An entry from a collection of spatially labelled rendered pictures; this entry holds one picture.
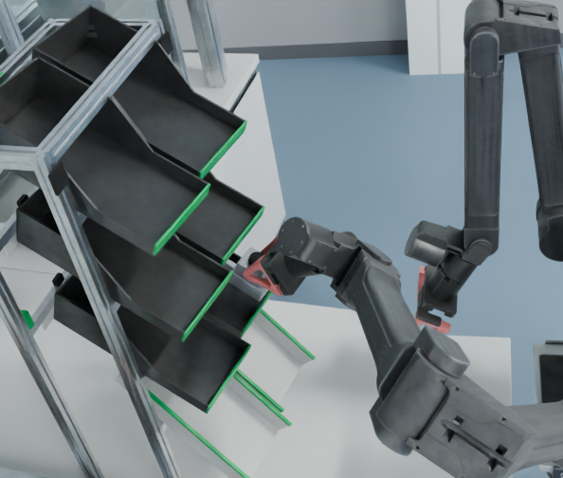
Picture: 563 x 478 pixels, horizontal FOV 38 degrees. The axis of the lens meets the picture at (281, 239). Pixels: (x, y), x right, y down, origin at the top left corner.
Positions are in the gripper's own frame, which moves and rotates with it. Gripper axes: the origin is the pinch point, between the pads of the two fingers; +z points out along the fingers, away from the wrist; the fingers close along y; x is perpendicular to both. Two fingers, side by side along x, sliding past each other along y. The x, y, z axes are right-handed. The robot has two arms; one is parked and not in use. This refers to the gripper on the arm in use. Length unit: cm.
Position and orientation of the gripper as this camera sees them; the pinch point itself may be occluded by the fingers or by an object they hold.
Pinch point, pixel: (255, 266)
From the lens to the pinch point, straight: 132.8
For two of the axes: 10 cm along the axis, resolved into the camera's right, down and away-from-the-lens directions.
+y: -4.9, 6.0, -6.4
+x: 5.0, 7.9, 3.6
